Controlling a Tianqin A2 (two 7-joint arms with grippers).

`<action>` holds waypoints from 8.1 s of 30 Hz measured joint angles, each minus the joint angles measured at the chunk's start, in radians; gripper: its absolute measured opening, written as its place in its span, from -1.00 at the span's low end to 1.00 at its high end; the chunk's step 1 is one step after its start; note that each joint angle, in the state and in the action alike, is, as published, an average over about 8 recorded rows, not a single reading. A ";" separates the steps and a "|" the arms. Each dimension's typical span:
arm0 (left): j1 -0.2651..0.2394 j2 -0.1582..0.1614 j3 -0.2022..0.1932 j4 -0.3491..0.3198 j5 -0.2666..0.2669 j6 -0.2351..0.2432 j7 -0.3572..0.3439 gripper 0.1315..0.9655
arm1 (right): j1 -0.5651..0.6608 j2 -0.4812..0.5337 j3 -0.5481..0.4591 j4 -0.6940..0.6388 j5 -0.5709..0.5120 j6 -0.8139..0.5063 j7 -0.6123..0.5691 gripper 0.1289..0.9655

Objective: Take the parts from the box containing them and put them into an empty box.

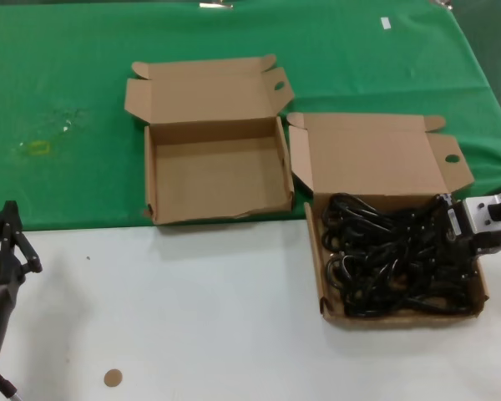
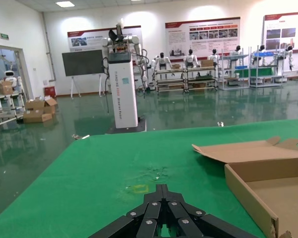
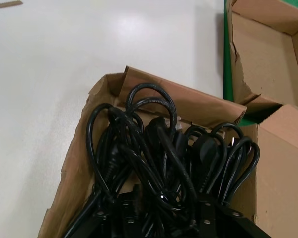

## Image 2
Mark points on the cardboard box with round mark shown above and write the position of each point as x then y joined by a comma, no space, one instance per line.
1,88

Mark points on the white wall pipe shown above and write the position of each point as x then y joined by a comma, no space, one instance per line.
49,62

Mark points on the wall poster with large photos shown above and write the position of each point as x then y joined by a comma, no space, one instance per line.
283,29

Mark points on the dark display screen on stand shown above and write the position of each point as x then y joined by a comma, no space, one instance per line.
82,62

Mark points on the green exit sign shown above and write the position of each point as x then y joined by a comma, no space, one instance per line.
4,36

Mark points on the red box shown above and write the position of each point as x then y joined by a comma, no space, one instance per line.
50,91

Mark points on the small cardboard box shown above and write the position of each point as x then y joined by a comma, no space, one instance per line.
175,66

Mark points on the wide wall poster photo row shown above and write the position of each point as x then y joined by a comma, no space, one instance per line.
201,37

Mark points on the white pipe rack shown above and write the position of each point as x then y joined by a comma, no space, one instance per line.
7,96

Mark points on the pipe frame workbench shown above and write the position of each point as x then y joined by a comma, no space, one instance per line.
201,79
169,80

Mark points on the open cardboard box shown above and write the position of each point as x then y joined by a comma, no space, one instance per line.
42,105

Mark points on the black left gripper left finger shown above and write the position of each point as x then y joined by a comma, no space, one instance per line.
149,213

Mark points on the ceiling light panel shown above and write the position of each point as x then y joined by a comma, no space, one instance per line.
64,3

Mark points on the white humanoid robot black head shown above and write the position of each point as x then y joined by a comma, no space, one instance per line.
191,59
236,54
288,53
214,57
259,54
162,61

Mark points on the flat closed cardboard box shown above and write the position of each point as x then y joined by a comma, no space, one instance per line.
34,116

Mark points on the wall poster with red header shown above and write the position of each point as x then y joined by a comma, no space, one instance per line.
89,37

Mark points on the clear tape scraps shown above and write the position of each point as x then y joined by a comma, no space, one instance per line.
155,173

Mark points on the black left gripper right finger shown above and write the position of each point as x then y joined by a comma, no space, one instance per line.
178,213

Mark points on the cardboard box with torn corner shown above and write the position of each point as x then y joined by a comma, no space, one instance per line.
263,198

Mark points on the glass doorway frame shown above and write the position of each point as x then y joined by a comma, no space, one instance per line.
21,69

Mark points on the grey metal shelf rack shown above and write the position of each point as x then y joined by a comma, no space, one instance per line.
232,83

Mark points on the grey shelf rack blue bins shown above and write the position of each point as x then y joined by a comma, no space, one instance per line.
263,73

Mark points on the small white round-head robot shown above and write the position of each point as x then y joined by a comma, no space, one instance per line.
9,77

